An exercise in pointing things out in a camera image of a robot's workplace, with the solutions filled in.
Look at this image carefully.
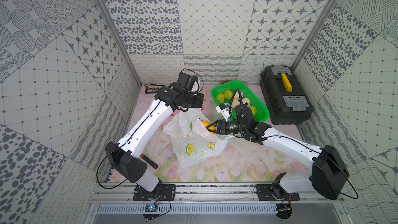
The white lemon print bag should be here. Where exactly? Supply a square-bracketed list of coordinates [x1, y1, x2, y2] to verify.
[163, 109, 232, 170]

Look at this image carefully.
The floral pink table mat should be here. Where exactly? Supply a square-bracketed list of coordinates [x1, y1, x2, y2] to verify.
[128, 85, 309, 183]

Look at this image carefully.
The white pear centre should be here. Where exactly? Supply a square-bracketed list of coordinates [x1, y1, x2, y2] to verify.
[231, 98, 240, 110]

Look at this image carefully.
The black small tray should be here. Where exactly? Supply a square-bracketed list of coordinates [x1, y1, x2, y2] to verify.
[145, 84, 164, 94]

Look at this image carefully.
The green plastic basket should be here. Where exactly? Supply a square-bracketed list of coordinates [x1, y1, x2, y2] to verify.
[211, 80, 269, 122]

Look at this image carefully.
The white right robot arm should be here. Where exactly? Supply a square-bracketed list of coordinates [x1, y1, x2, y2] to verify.
[205, 119, 349, 200]

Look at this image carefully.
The green pear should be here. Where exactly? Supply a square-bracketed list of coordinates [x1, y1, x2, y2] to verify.
[249, 106, 257, 116]
[216, 93, 225, 104]
[223, 90, 234, 100]

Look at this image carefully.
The black plastic toolbox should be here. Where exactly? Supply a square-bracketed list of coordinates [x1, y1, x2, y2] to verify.
[260, 65, 314, 125]

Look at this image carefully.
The green pear top back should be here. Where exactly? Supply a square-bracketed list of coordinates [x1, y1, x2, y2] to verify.
[223, 90, 234, 100]

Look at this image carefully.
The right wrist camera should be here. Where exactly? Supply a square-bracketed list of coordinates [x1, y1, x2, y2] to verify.
[216, 103, 230, 121]

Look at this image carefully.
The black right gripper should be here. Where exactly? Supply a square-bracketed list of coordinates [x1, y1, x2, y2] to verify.
[205, 120, 246, 135]

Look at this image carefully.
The yellow pear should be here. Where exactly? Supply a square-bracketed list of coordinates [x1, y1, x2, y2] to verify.
[201, 120, 213, 134]

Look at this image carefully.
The white pear right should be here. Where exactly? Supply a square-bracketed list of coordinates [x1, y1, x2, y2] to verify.
[243, 97, 251, 106]

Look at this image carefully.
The green pear left back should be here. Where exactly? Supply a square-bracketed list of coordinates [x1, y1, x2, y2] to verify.
[216, 93, 225, 104]

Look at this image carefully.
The green pear front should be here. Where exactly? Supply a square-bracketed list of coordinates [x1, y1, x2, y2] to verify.
[249, 106, 257, 116]

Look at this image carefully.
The red handled tool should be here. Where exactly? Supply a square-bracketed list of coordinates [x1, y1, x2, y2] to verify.
[140, 154, 159, 169]

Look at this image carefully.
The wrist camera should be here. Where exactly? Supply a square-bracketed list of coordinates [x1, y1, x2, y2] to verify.
[173, 72, 199, 93]
[216, 103, 230, 121]

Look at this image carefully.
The white pear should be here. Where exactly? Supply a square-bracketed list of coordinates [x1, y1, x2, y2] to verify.
[234, 91, 244, 100]
[231, 98, 240, 110]
[243, 97, 251, 106]

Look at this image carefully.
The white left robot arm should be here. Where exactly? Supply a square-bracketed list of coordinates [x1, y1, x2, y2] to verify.
[105, 86, 204, 195]

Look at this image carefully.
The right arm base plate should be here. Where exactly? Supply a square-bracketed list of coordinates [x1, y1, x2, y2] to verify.
[254, 184, 300, 201]

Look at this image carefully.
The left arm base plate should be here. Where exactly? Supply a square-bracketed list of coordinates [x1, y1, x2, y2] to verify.
[133, 184, 176, 201]

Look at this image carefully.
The white pear top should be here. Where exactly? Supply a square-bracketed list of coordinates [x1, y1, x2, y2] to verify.
[234, 91, 244, 100]

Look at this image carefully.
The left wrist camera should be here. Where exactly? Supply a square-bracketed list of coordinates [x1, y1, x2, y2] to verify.
[173, 72, 199, 93]

